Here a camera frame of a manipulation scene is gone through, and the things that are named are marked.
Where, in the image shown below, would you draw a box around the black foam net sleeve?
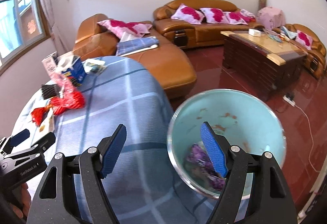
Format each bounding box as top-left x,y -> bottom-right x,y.
40,84 -> 61,100

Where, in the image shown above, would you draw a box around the red foam net sleeve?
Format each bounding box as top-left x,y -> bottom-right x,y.
50,91 -> 85,115

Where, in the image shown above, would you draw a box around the red clear plastic bag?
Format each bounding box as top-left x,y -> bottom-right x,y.
50,72 -> 76,99

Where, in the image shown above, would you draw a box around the red blue snack wrapper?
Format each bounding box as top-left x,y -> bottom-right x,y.
31,104 -> 52,126

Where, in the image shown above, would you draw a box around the light blue trash bin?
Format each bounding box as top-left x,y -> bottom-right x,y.
167,89 -> 287,200

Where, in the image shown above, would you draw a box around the person's left hand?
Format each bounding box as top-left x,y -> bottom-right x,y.
9,182 -> 32,219

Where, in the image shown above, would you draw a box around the white yellow snack wrapper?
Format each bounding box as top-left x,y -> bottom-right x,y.
38,108 -> 55,134

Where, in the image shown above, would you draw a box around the purple wrapper in bin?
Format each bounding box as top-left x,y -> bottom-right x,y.
184,142 -> 225,191

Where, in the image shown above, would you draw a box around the white milk carton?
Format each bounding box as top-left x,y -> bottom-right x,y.
42,52 -> 59,77

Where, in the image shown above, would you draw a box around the blue Look juice carton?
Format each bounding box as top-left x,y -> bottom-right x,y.
57,53 -> 86,87

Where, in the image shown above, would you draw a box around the blue plaid tablecloth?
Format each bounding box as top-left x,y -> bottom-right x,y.
11,56 -> 251,224

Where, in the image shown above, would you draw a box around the clear bag green snacks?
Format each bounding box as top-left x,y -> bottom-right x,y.
82,59 -> 107,75

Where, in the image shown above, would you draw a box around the white power strip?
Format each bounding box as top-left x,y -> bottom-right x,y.
283,95 -> 296,107

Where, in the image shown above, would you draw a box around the folded blue plaid cloth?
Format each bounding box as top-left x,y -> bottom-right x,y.
116,37 -> 159,57

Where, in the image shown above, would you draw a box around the pink floral pillow on chaise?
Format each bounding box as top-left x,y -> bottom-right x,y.
97,20 -> 152,39

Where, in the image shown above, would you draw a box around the dark wood coffee table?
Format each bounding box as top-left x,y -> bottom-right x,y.
221,31 -> 307,101

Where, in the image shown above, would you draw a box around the brown leather armchair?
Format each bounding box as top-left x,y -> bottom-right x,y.
273,24 -> 326,79

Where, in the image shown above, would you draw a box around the brown leather chaise sofa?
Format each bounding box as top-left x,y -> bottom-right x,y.
73,14 -> 197,99

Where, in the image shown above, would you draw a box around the pink pillow on armchair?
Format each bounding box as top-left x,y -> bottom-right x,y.
295,30 -> 313,50

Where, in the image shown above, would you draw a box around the white tissue box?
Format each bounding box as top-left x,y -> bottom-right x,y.
248,28 -> 262,37

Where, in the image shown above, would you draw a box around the brown leather long sofa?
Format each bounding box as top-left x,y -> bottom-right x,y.
153,0 -> 264,48

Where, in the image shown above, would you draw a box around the pink cloth covered box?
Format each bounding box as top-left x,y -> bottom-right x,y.
257,7 -> 286,30

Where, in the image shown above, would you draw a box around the pink floral pillow right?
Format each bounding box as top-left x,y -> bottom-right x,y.
224,12 -> 248,25

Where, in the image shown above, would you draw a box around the pink floral pillow middle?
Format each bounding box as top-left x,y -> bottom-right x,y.
200,7 -> 230,24

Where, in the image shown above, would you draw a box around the pink floral pillow left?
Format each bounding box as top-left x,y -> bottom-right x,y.
171,3 -> 205,25

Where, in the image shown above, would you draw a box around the window with white frame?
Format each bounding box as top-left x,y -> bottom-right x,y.
0,0 -> 50,67

